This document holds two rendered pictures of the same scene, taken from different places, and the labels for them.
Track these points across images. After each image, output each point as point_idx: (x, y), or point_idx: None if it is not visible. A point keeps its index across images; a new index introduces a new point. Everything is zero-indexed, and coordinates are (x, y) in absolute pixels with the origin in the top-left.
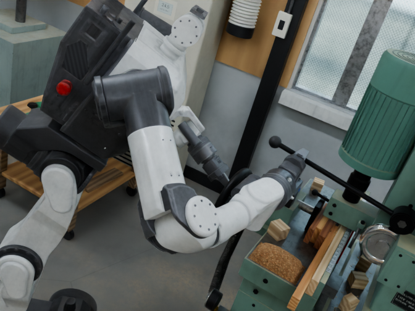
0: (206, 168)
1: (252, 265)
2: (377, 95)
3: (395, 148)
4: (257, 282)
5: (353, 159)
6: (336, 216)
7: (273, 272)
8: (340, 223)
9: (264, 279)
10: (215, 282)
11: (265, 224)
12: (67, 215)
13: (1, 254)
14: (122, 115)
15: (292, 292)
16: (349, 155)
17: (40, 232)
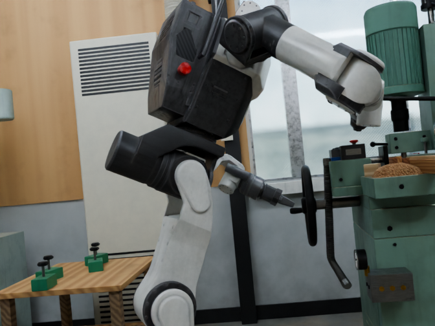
0: (267, 193)
1: (384, 180)
2: (380, 35)
3: (414, 61)
4: (395, 193)
5: (391, 86)
6: (402, 147)
7: (402, 175)
8: (408, 151)
9: (399, 185)
10: (340, 271)
11: (353, 185)
12: (208, 215)
13: (151, 299)
14: (261, 36)
15: (428, 180)
16: (386, 87)
17: (183, 255)
